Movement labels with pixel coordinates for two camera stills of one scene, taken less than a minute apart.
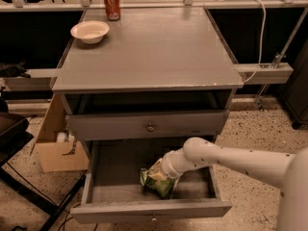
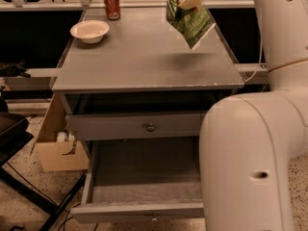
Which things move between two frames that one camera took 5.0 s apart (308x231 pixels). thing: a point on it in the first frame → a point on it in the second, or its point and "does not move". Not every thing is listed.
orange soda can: (112, 1) does not move
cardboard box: (57, 147) does not move
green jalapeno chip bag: (155, 181) → (193, 25)
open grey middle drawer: (112, 190) does not move
